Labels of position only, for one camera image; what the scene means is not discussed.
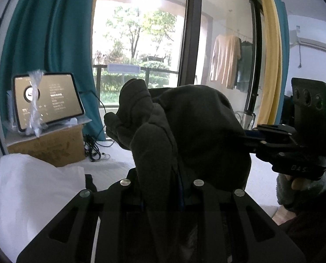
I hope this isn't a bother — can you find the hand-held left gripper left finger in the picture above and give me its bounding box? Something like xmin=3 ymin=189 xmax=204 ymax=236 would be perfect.
xmin=16 ymin=169 xmax=163 ymax=263

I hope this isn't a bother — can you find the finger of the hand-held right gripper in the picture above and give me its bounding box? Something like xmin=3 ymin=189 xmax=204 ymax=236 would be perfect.
xmin=248 ymin=142 xmax=299 ymax=165
xmin=244 ymin=124 xmax=298 ymax=144

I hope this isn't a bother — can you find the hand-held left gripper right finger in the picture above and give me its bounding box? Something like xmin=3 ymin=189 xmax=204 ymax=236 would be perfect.
xmin=179 ymin=180 xmax=306 ymax=263

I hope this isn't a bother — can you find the olive green t-shirt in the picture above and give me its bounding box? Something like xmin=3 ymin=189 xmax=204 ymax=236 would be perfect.
xmin=104 ymin=78 xmax=253 ymax=225

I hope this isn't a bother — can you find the person's right forearm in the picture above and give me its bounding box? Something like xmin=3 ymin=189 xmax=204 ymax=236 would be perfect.
xmin=275 ymin=170 xmax=326 ymax=217

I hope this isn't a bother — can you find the person's right hand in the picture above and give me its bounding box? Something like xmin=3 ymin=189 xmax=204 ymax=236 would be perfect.
xmin=289 ymin=174 xmax=307 ymax=192

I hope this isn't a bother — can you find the black cloth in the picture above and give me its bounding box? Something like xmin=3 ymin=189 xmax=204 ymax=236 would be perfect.
xmin=85 ymin=174 xmax=98 ymax=192

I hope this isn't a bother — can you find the dark green hanging garment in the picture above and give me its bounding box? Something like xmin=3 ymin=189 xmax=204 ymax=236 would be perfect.
xmin=234 ymin=41 xmax=254 ymax=92

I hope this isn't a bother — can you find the white air conditioner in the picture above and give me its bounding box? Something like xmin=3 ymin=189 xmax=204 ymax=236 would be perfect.
xmin=289 ymin=30 xmax=326 ymax=52

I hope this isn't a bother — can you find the beige hanging garment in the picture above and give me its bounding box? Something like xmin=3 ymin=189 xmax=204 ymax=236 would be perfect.
xmin=209 ymin=34 xmax=242 ymax=89

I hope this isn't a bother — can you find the teal curtain beside yellow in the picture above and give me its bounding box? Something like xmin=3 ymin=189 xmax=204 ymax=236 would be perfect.
xmin=270 ymin=0 xmax=291 ymax=116

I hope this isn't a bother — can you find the brown cardboard box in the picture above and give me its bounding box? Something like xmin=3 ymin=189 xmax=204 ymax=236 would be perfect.
xmin=7 ymin=123 xmax=87 ymax=167

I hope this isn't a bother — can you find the white cloth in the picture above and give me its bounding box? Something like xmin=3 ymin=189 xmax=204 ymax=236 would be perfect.
xmin=0 ymin=155 xmax=87 ymax=263

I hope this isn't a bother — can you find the black balcony railing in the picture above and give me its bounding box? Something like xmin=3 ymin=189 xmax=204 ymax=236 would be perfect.
xmin=93 ymin=64 xmax=180 ymax=107

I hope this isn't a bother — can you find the grey tablet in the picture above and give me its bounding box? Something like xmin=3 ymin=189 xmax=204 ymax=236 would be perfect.
xmin=12 ymin=72 xmax=85 ymax=132

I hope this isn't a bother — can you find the clear plastic wrap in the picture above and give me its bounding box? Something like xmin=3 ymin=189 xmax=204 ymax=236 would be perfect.
xmin=26 ymin=69 xmax=48 ymax=137

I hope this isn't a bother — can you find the teal window curtain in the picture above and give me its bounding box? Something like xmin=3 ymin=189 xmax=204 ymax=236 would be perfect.
xmin=0 ymin=0 xmax=106 ymax=140

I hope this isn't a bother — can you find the black cable bundle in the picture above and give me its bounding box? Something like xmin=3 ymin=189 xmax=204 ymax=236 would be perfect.
xmin=83 ymin=134 xmax=102 ymax=162

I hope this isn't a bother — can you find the black window frame post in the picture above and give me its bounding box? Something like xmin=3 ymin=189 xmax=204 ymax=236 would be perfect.
xmin=178 ymin=0 xmax=203 ymax=88

